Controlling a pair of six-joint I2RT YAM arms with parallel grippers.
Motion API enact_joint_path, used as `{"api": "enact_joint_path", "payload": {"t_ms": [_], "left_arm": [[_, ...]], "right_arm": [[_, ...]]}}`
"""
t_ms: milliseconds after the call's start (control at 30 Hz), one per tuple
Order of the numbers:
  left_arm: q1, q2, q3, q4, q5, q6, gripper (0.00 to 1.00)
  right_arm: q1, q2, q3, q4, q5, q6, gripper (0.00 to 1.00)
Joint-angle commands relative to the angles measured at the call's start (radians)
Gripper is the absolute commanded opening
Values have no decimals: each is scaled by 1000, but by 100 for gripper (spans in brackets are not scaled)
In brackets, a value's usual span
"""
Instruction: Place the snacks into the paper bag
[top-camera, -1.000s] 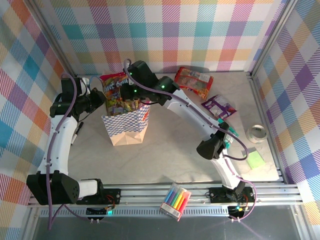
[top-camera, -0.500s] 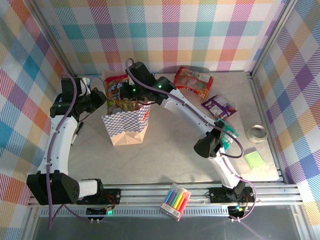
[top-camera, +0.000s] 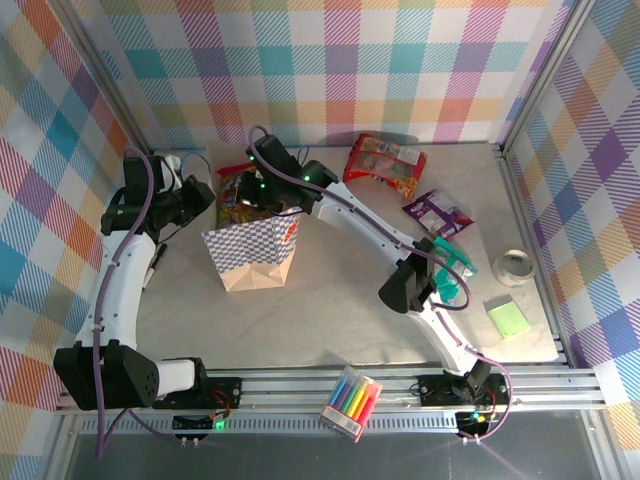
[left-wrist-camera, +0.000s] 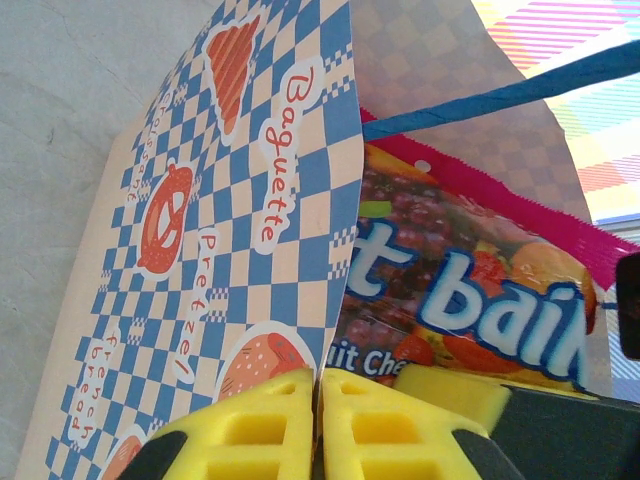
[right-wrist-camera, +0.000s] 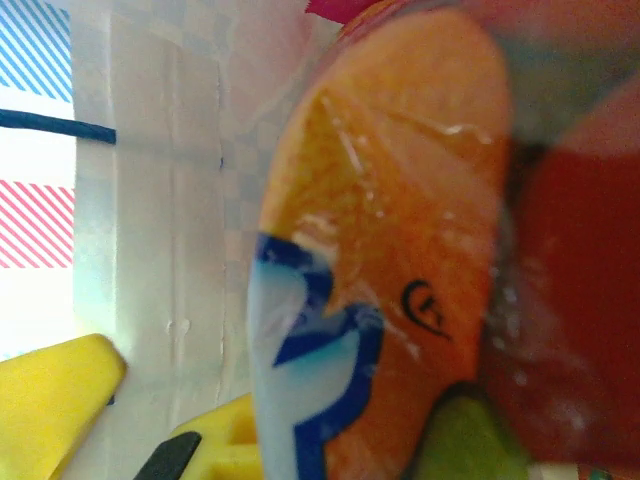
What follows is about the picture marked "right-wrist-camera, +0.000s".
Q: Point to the blue checkered paper bag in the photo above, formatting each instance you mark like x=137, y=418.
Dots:
x=170, y=200

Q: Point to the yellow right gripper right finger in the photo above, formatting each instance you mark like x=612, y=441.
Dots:
x=225, y=450

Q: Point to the pink-edged assorted candy bag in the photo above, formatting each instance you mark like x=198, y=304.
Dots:
x=400, y=200

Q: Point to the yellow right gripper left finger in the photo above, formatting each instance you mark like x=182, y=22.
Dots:
x=50, y=400

